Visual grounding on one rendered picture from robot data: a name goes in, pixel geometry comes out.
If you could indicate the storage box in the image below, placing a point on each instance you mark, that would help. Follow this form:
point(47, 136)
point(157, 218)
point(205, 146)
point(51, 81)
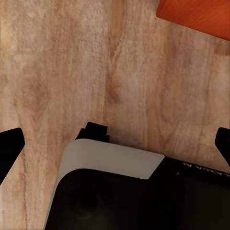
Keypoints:
point(208, 16)

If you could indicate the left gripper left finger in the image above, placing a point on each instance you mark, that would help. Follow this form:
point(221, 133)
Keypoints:
point(11, 144)

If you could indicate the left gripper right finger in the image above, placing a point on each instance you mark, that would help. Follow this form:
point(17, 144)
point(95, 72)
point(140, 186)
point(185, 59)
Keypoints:
point(222, 141)

